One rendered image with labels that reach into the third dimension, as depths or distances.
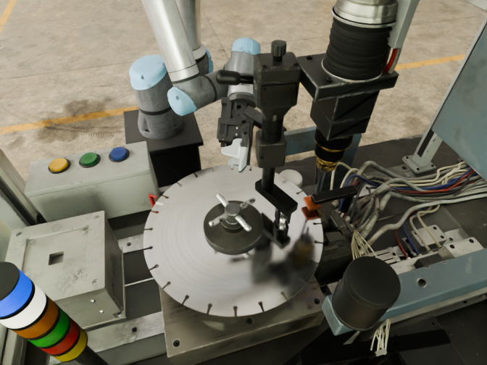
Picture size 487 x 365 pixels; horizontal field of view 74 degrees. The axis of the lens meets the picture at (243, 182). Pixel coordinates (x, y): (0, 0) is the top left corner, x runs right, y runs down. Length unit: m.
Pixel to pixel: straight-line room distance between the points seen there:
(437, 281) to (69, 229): 0.65
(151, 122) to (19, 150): 1.63
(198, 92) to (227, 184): 0.29
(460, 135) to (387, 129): 2.17
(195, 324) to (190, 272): 0.11
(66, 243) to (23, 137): 2.04
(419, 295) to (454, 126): 0.22
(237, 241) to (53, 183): 0.47
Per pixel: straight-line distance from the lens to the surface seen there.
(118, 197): 0.88
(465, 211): 1.07
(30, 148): 2.62
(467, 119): 0.40
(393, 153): 1.15
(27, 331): 0.45
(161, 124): 1.11
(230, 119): 0.78
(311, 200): 0.64
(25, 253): 0.76
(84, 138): 2.52
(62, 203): 0.90
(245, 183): 0.68
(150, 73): 1.03
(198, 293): 0.55
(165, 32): 0.85
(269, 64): 0.43
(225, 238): 0.58
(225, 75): 0.48
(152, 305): 0.78
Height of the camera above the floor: 1.45
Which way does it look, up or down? 47 degrees down
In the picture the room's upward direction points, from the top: straight up
